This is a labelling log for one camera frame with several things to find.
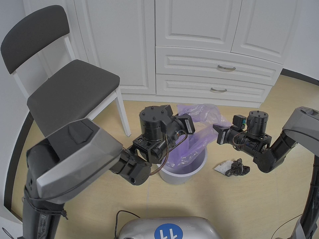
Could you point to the crumpled black plastic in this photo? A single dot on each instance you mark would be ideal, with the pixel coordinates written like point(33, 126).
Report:
point(236, 169)

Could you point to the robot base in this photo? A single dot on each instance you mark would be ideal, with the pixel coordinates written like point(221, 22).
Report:
point(174, 228)

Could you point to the grey and white chair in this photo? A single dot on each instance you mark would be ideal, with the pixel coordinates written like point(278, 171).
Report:
point(74, 93)

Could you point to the crumpled white paper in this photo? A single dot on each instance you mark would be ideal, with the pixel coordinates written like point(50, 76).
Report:
point(220, 167)

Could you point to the white trash bin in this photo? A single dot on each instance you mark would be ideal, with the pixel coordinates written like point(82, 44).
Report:
point(184, 177)

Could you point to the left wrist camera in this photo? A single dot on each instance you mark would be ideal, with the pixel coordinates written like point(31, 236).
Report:
point(166, 118)

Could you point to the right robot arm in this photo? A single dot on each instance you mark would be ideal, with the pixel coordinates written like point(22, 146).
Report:
point(296, 131)

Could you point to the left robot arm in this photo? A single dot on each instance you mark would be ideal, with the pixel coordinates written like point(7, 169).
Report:
point(74, 153)

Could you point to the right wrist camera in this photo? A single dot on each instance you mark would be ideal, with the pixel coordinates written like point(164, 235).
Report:
point(238, 121)

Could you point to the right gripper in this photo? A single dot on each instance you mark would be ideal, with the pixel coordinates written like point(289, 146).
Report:
point(228, 134)

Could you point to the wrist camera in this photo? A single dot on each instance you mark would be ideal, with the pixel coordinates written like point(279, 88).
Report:
point(238, 121)
point(166, 118)

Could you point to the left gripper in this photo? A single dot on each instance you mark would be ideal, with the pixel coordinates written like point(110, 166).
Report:
point(182, 124)

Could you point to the white wardrobe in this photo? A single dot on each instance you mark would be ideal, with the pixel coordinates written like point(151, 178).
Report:
point(194, 21)

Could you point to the purple plastic bag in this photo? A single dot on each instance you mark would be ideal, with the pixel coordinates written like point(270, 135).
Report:
point(199, 143)

